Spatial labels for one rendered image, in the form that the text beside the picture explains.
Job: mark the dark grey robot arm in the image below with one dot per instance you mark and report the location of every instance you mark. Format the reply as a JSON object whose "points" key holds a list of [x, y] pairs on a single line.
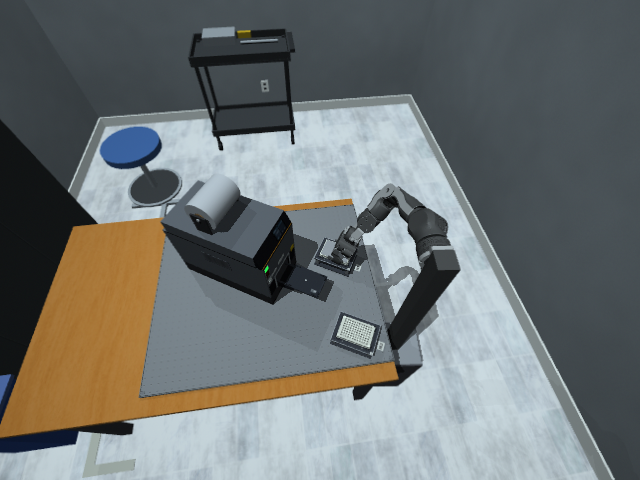
{"points": [[424, 225]]}

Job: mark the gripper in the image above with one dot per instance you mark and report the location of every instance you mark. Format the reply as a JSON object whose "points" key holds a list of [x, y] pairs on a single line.
{"points": [[347, 249]]}

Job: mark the grey cylinder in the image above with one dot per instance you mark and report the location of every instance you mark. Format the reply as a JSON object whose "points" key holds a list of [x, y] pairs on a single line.
{"points": [[214, 200]]}

